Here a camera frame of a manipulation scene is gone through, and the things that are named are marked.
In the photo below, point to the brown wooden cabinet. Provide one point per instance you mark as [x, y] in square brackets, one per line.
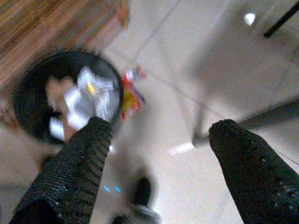
[35, 23]

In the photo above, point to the tan paper trash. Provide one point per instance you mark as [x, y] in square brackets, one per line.
[57, 93]

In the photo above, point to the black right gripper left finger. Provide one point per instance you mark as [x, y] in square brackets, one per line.
[70, 177]

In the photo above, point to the thin black rod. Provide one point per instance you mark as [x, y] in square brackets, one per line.
[280, 21]

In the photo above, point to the white crumpled paper trash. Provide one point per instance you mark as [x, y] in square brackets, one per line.
[79, 102]

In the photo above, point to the grey metal bar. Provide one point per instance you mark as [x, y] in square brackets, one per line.
[268, 115]

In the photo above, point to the dark robot right foot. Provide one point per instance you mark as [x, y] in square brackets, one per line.
[142, 191]

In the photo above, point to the black round rubbish bin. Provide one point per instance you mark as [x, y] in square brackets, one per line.
[30, 105]

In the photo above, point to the red yellow snack wrapper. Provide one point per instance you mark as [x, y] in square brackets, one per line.
[130, 100]

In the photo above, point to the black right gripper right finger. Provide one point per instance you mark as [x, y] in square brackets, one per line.
[254, 177]

